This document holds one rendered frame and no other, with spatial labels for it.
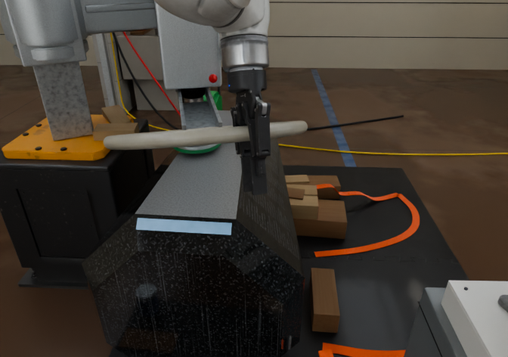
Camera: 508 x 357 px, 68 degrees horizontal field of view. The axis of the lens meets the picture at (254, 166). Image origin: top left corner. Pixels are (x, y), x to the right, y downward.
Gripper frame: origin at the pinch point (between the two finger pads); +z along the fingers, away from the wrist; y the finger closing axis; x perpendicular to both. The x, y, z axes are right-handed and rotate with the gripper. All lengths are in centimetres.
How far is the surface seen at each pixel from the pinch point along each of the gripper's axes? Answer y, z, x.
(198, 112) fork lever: 66, -15, -11
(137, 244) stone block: 57, 26, 16
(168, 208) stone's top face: 59, 16, 5
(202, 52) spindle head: 69, -37, -16
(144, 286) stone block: 61, 42, 15
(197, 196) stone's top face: 61, 14, -7
